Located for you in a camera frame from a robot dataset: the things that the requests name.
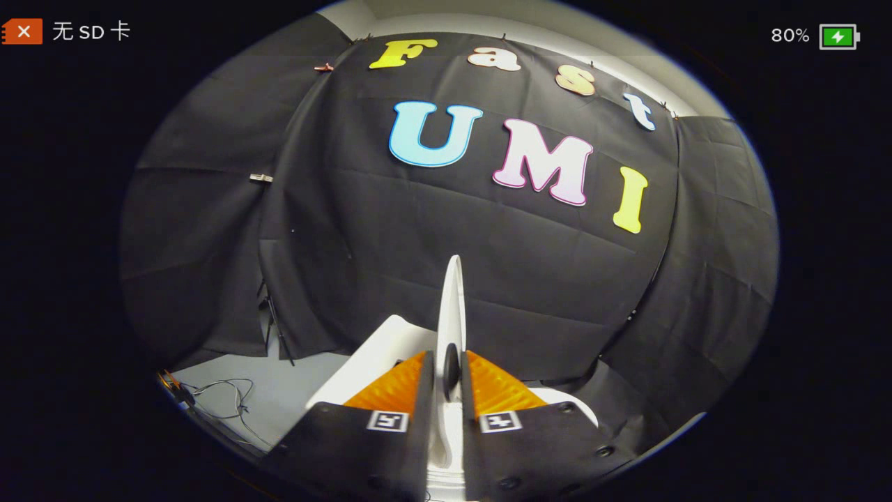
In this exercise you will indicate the black light stand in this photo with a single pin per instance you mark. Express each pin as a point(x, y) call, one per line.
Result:
point(275, 328)

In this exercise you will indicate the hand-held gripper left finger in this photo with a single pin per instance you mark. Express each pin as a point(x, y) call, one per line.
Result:
point(369, 460)

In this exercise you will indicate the white toilet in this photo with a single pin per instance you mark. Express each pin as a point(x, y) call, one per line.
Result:
point(376, 355)

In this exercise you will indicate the white cloth clip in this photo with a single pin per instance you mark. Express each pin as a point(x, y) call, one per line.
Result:
point(261, 178)

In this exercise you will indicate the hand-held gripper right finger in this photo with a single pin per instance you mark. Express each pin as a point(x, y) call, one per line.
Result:
point(536, 453)

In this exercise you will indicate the orange black object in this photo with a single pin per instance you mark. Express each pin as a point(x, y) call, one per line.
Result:
point(171, 383)

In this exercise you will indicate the black backdrop cloth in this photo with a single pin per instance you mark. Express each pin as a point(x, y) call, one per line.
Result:
point(418, 244)

